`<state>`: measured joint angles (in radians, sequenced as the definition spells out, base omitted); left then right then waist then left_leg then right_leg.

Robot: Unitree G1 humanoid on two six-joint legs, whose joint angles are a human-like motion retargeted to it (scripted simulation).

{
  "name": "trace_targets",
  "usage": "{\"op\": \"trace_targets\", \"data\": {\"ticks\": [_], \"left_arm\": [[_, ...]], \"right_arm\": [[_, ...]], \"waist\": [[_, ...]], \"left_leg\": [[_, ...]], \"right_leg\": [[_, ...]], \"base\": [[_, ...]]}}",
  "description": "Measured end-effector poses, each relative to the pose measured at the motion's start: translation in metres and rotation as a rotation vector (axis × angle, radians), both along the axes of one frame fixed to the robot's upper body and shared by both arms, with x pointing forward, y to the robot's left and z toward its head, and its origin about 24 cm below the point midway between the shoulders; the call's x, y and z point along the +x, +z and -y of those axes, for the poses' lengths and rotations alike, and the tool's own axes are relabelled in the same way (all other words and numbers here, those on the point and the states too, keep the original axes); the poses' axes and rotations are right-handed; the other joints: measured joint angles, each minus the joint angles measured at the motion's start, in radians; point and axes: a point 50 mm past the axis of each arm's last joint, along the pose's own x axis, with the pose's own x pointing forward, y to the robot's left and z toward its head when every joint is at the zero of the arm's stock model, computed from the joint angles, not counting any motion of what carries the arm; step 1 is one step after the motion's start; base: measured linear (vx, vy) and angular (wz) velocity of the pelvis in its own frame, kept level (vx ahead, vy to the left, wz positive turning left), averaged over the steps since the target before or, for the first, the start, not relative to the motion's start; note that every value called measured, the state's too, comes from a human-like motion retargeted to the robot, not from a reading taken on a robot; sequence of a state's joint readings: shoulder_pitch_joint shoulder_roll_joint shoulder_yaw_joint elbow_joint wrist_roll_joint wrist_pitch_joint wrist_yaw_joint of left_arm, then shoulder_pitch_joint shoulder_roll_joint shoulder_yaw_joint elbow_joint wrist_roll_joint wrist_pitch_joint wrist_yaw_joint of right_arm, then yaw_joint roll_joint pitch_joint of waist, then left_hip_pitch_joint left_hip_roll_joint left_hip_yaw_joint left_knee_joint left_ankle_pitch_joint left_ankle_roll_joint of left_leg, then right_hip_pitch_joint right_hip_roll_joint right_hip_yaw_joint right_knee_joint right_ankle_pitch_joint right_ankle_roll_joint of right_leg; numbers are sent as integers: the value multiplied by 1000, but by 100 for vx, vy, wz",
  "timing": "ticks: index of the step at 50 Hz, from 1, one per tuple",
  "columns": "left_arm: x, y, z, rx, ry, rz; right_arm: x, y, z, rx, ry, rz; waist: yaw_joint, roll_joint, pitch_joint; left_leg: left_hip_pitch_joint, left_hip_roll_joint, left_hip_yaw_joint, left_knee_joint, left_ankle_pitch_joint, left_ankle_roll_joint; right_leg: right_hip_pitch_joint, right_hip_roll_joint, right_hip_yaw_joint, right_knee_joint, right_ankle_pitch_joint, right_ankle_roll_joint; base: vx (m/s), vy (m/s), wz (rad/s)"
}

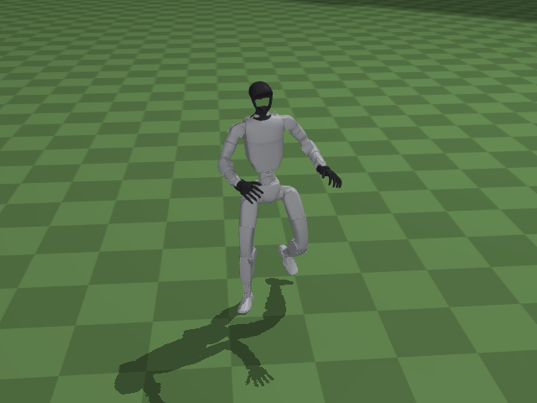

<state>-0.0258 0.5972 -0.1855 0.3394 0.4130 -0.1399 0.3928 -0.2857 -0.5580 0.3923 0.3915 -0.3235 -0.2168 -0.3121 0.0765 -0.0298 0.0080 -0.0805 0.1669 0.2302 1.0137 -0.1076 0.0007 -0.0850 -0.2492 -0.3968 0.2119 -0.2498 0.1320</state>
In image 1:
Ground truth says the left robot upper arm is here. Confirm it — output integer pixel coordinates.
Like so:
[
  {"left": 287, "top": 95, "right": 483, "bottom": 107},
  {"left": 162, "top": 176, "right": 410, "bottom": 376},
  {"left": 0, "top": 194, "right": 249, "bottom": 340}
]
[{"left": 280, "top": 115, "right": 313, "bottom": 155}]

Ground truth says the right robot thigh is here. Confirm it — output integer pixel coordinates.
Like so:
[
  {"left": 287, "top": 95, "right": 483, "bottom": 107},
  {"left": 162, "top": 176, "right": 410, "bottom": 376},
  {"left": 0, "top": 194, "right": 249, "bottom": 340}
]
[{"left": 238, "top": 190, "right": 258, "bottom": 263}]

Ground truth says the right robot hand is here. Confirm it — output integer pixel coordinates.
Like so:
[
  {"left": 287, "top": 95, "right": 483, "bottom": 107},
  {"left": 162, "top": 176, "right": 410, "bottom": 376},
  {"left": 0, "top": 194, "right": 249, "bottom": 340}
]
[{"left": 234, "top": 179, "right": 263, "bottom": 204}]

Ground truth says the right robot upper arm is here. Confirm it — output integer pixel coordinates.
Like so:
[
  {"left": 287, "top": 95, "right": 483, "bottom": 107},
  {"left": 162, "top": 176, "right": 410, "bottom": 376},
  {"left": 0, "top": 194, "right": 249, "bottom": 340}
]
[{"left": 219, "top": 122, "right": 246, "bottom": 167}]

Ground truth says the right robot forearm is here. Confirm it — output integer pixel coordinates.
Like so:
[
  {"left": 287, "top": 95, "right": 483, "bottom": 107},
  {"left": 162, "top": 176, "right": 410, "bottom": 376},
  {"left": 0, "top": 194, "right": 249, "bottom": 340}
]
[{"left": 217, "top": 157, "right": 241, "bottom": 187}]

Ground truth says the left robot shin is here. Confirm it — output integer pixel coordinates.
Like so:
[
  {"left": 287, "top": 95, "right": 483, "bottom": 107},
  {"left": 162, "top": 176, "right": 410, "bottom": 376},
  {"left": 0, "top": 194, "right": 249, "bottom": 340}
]
[{"left": 283, "top": 242, "right": 309, "bottom": 258}]

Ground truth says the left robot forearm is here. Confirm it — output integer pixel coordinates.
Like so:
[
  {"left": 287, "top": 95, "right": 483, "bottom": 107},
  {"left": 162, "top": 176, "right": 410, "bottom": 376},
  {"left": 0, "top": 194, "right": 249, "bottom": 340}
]
[{"left": 308, "top": 140, "right": 327, "bottom": 175}]

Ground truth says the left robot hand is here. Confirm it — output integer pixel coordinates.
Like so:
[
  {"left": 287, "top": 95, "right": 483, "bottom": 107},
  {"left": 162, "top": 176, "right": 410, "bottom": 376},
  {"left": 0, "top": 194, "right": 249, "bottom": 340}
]
[{"left": 316, "top": 165, "right": 341, "bottom": 188}]

